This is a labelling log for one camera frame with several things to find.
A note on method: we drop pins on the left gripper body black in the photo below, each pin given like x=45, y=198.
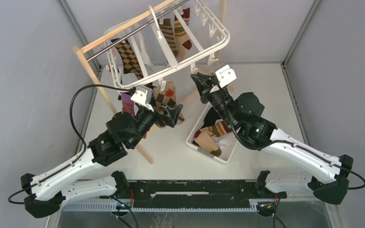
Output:
x=159, y=119

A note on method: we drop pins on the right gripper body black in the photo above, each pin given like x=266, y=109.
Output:
x=213, y=97

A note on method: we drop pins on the beige orange argyle sock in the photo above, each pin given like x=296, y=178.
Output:
x=168, y=97

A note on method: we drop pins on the white plastic clip hanger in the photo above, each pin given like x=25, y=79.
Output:
x=206, y=32

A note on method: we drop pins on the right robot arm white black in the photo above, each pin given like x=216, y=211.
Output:
x=324, y=175

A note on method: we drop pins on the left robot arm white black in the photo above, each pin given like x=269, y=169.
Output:
x=52, y=190

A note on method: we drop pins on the black sock in basket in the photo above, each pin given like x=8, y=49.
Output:
x=210, y=118

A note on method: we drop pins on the white plastic basket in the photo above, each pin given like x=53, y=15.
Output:
x=212, y=137

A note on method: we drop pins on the tan sock in basket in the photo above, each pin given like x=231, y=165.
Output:
x=205, y=142

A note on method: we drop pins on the white sock in basket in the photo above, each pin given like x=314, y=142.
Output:
x=225, y=141

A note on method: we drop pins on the brown yellow argyle sock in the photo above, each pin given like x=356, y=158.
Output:
x=129, y=59

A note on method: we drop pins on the white sock hanging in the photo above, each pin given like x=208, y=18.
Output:
x=143, y=51

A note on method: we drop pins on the metal hanging rod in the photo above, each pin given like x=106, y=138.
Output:
x=124, y=27

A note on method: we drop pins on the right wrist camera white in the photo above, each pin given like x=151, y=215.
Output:
x=224, y=74

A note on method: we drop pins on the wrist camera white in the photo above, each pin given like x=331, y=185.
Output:
x=142, y=96
x=224, y=74

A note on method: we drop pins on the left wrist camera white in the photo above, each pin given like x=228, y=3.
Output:
x=142, y=96

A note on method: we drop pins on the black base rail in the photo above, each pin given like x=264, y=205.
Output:
x=196, y=192

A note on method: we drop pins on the white cable duct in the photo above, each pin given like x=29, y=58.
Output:
x=106, y=206

